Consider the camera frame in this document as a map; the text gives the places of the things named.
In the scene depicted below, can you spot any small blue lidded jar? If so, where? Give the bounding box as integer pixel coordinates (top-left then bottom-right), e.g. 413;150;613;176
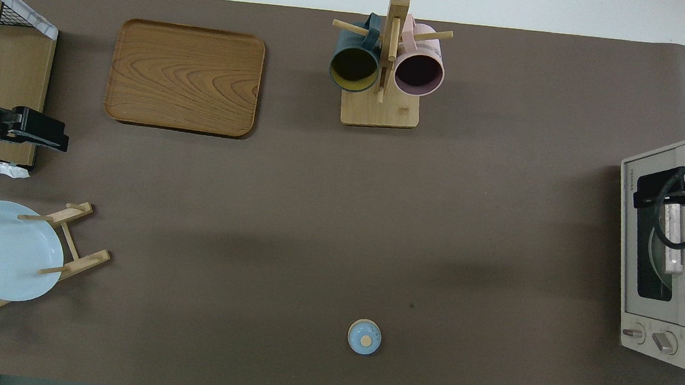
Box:
346;317;384;357

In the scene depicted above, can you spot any brown table mat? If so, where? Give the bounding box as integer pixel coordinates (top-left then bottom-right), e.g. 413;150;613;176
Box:
0;0;685;385

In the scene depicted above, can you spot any wooden plate rack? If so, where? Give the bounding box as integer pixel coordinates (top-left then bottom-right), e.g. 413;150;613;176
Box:
0;193;116;324

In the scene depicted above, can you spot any wooden serving tray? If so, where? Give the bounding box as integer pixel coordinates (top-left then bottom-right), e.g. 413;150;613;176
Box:
101;16;268;141

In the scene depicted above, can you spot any wooden mug tree stand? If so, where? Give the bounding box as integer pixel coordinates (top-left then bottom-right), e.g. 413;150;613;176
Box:
324;0;457;134

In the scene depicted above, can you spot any dark blue mug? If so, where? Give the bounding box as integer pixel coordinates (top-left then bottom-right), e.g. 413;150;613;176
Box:
327;9;385;95

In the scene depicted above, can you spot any light blue plate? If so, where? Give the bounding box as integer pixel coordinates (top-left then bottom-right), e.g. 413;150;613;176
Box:
0;200;69;306

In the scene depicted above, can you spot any pink mug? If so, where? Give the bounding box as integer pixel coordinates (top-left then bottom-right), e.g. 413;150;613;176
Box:
392;13;451;99

